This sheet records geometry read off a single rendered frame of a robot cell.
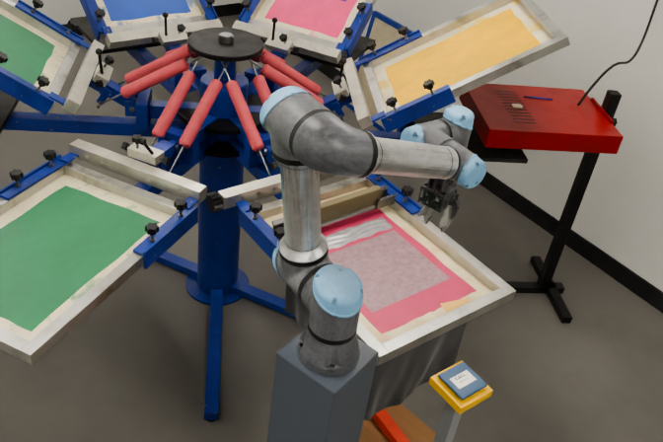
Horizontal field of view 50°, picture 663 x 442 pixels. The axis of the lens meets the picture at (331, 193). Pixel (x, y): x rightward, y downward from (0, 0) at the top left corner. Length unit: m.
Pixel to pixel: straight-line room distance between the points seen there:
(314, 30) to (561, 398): 2.11
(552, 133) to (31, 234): 2.09
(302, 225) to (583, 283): 2.86
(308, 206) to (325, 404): 0.48
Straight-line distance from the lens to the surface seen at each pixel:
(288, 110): 1.42
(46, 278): 2.36
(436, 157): 1.54
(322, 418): 1.78
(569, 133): 3.24
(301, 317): 2.56
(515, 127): 3.16
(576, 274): 4.32
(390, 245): 2.53
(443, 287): 2.41
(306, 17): 3.70
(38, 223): 2.58
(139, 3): 3.70
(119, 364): 3.37
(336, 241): 2.49
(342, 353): 1.69
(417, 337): 2.16
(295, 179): 1.51
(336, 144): 1.35
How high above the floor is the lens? 2.48
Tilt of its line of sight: 34 degrees down
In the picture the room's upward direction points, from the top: 8 degrees clockwise
